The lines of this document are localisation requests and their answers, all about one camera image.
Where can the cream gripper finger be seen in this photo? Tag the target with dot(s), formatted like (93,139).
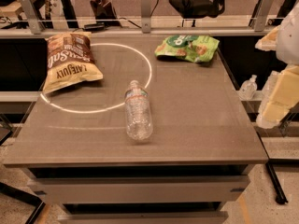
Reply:
(282,99)
(269,41)

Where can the upper cabinet drawer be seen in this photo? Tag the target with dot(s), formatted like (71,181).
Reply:
(140,190)

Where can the middle metal rail bracket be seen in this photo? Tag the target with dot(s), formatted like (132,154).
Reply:
(145,16)

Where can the cabinet drawer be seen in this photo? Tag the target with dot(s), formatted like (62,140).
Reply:
(140,190)
(147,218)

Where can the hand sanitizer bottle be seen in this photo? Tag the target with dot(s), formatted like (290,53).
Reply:
(270,84)
(248,88)

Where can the right hand sanitizer bottle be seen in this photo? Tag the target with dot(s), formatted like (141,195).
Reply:
(270,84)

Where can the Late July chip bag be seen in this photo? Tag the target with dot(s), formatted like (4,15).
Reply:
(70,61)

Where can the left hand sanitizer bottle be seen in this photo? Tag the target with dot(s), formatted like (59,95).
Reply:
(248,88)

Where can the black device on floor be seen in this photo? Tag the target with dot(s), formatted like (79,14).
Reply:
(94,27)

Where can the lower cabinet drawer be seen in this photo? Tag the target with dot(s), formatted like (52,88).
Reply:
(147,218)

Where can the black office chair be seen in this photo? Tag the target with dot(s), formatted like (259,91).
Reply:
(198,9)

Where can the green snack bag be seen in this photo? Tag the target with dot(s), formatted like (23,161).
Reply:
(190,48)

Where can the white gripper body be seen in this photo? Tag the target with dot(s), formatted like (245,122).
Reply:
(289,39)

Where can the right metal rail bracket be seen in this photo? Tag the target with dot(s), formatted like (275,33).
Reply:
(260,18)

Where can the clear plastic water bottle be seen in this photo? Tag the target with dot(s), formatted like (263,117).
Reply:
(137,110)

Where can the metal rail bracket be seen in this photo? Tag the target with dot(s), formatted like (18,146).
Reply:
(29,10)
(260,18)
(145,16)

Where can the left metal rail bracket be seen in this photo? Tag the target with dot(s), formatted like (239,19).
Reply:
(29,10)

